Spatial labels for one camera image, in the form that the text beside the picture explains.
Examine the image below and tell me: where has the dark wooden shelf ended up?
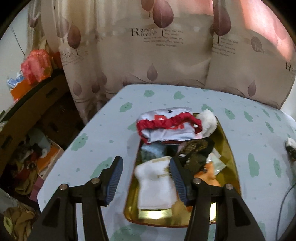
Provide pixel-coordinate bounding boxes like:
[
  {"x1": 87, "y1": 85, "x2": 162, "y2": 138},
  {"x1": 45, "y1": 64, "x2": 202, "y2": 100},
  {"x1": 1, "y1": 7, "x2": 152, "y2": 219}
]
[{"x1": 1, "y1": 70, "x2": 84, "y2": 171}]

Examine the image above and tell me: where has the gold red toffee tin box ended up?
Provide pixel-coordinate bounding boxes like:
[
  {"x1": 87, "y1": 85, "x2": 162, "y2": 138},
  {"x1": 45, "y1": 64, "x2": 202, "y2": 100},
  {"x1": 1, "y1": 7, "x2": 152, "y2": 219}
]
[{"x1": 123, "y1": 120, "x2": 241, "y2": 228}]

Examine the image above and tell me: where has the dark brown patterned cloth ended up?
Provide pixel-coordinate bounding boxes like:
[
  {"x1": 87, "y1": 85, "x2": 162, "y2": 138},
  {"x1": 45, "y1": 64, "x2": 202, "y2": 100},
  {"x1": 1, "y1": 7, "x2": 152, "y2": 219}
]
[{"x1": 177, "y1": 138, "x2": 215, "y2": 175}]

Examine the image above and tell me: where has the orange rubber chick toy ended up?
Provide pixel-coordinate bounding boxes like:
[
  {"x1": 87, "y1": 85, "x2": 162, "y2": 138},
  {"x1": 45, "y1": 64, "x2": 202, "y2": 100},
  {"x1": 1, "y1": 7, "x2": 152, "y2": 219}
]
[{"x1": 194, "y1": 162, "x2": 221, "y2": 187}]

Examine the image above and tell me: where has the red plastic bag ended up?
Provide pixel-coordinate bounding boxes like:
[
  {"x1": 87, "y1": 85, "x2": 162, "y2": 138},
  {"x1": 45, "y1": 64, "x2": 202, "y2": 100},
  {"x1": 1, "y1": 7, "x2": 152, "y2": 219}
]
[{"x1": 21, "y1": 49, "x2": 53, "y2": 85}]

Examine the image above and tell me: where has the black cable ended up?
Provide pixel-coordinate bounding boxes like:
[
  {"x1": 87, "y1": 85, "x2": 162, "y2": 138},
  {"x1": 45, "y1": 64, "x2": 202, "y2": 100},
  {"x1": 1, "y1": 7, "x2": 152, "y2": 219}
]
[{"x1": 275, "y1": 187, "x2": 296, "y2": 241}]

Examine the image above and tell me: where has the beige leaf print curtain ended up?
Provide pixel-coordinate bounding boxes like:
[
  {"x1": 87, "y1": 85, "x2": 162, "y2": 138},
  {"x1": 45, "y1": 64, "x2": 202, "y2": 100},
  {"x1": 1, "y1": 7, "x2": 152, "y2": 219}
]
[{"x1": 27, "y1": 1, "x2": 295, "y2": 123}]

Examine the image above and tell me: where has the red grey printed garment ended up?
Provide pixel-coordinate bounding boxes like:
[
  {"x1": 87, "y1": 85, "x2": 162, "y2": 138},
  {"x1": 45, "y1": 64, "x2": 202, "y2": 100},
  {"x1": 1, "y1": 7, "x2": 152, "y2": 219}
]
[{"x1": 136, "y1": 107, "x2": 203, "y2": 144}]

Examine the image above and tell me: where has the light blue cloth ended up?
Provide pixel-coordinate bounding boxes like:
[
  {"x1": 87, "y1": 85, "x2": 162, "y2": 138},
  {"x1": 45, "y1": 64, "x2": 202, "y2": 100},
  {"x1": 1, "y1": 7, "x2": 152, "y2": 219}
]
[{"x1": 140, "y1": 142, "x2": 167, "y2": 162}]

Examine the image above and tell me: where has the white fluffy yellow slipper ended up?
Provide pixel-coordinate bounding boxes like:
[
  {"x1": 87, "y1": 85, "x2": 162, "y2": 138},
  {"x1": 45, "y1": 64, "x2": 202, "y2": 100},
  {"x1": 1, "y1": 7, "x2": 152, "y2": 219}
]
[{"x1": 197, "y1": 109, "x2": 218, "y2": 138}]

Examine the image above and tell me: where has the green cloud patterned tablecloth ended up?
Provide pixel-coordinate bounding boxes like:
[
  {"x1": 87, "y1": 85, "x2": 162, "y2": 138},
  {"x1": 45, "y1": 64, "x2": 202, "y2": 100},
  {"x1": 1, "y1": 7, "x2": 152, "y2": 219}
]
[{"x1": 38, "y1": 84, "x2": 295, "y2": 240}]

